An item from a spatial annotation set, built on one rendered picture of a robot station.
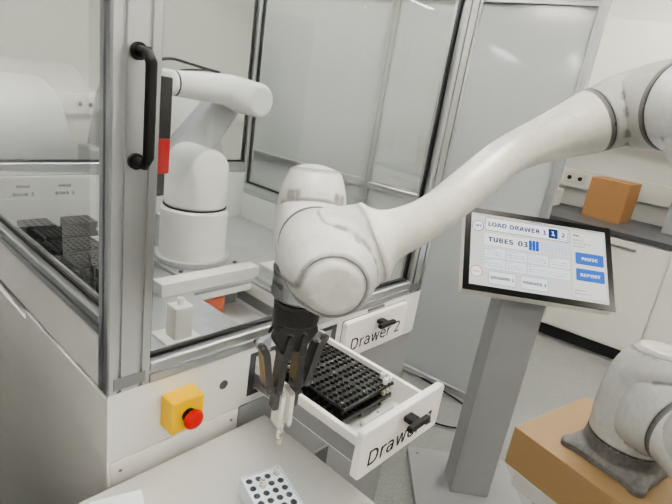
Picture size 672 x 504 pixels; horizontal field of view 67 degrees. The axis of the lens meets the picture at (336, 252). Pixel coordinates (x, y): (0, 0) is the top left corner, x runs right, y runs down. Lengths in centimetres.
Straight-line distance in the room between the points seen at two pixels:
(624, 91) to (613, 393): 62
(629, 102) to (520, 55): 182
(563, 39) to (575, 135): 180
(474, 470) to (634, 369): 121
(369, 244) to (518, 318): 140
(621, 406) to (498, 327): 82
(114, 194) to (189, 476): 57
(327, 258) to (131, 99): 44
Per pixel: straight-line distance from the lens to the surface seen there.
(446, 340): 293
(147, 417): 109
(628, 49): 422
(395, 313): 155
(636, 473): 127
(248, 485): 106
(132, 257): 91
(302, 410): 112
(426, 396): 115
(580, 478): 123
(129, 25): 85
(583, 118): 85
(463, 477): 228
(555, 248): 190
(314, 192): 70
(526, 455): 129
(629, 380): 118
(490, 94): 268
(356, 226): 58
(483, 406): 209
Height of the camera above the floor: 152
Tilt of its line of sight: 18 degrees down
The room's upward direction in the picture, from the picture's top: 9 degrees clockwise
